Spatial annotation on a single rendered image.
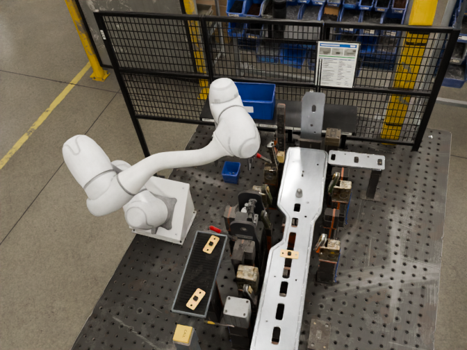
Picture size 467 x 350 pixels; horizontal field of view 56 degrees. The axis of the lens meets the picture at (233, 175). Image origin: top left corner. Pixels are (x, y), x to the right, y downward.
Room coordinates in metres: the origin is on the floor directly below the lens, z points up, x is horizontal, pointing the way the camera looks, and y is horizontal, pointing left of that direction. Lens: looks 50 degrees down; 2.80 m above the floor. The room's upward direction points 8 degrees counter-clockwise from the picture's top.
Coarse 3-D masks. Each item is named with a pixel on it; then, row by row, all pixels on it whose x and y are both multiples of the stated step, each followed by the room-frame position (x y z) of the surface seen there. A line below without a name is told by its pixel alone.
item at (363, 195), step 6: (378, 162) 1.45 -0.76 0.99; (372, 174) 1.43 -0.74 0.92; (378, 174) 1.42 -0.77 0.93; (372, 180) 1.43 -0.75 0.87; (378, 180) 1.42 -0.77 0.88; (372, 186) 1.42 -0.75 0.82; (366, 192) 1.46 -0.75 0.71; (372, 192) 1.42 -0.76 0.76; (378, 192) 1.46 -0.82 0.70; (360, 198) 1.44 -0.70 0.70; (366, 198) 1.43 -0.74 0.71; (372, 198) 1.42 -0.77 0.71; (378, 198) 1.42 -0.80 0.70
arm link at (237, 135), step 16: (224, 112) 1.07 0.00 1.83; (240, 112) 1.05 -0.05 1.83; (224, 128) 1.00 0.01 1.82; (240, 128) 0.98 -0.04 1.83; (256, 128) 1.00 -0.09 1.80; (208, 144) 1.01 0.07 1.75; (224, 144) 0.96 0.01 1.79; (240, 144) 0.93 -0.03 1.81; (256, 144) 0.94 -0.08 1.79; (144, 160) 1.08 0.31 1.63; (160, 160) 1.05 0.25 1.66; (176, 160) 1.02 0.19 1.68; (192, 160) 0.99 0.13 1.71; (208, 160) 0.97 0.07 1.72; (128, 176) 1.04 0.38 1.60; (144, 176) 1.04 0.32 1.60; (128, 192) 1.01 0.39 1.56
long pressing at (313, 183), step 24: (288, 168) 1.48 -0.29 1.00; (312, 168) 1.46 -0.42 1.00; (288, 192) 1.32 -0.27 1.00; (312, 192) 1.30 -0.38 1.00; (288, 216) 1.18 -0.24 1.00; (312, 216) 1.16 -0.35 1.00; (312, 240) 1.04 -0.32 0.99; (264, 288) 0.83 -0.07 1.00; (288, 288) 0.81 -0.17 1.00; (264, 312) 0.72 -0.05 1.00; (288, 312) 0.71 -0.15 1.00; (264, 336) 0.62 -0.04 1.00; (288, 336) 0.61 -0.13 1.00
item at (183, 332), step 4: (176, 328) 0.64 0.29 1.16; (180, 328) 0.64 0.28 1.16; (184, 328) 0.64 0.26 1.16; (188, 328) 0.63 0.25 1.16; (176, 332) 0.63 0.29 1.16; (180, 332) 0.62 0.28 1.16; (184, 332) 0.62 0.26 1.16; (188, 332) 0.62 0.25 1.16; (176, 336) 0.61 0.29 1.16; (180, 336) 0.61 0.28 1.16; (184, 336) 0.61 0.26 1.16; (188, 336) 0.60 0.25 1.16; (176, 340) 0.60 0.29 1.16; (180, 340) 0.59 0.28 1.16; (184, 340) 0.59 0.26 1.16; (188, 340) 0.59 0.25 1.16
